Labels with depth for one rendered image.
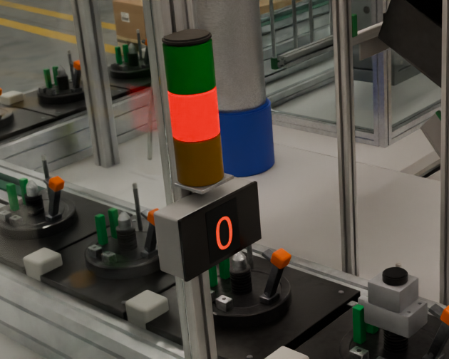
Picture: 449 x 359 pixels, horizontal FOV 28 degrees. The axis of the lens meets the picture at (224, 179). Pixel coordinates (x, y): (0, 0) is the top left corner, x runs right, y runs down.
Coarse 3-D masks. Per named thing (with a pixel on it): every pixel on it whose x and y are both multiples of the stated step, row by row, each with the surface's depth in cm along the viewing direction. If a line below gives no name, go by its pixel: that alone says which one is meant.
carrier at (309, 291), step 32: (256, 256) 140; (224, 288) 128; (256, 288) 127; (288, 288) 126; (320, 288) 129; (352, 288) 128; (224, 320) 121; (256, 320) 121; (288, 320) 122; (320, 320) 122; (224, 352) 116; (256, 352) 116
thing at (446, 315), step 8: (432, 312) 104; (440, 312) 104; (448, 312) 102; (440, 320) 103; (448, 320) 102; (440, 328) 104; (448, 328) 103; (440, 336) 104; (448, 336) 105; (432, 344) 105; (440, 344) 104; (432, 352) 106; (440, 352) 106
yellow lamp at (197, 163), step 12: (180, 144) 92; (192, 144) 91; (204, 144) 91; (216, 144) 92; (180, 156) 92; (192, 156) 92; (204, 156) 92; (216, 156) 93; (180, 168) 93; (192, 168) 92; (204, 168) 92; (216, 168) 93; (180, 180) 94; (192, 180) 93; (204, 180) 93; (216, 180) 93
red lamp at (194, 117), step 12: (168, 96) 91; (180, 96) 90; (192, 96) 89; (204, 96) 90; (216, 96) 91; (180, 108) 90; (192, 108) 90; (204, 108) 90; (216, 108) 91; (180, 120) 91; (192, 120) 90; (204, 120) 90; (216, 120) 92; (180, 132) 91; (192, 132) 91; (204, 132) 91; (216, 132) 92
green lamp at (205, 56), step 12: (168, 48) 88; (180, 48) 87; (192, 48) 87; (204, 48) 88; (168, 60) 89; (180, 60) 88; (192, 60) 88; (204, 60) 88; (168, 72) 89; (180, 72) 88; (192, 72) 88; (204, 72) 89; (168, 84) 90; (180, 84) 89; (192, 84) 89; (204, 84) 89
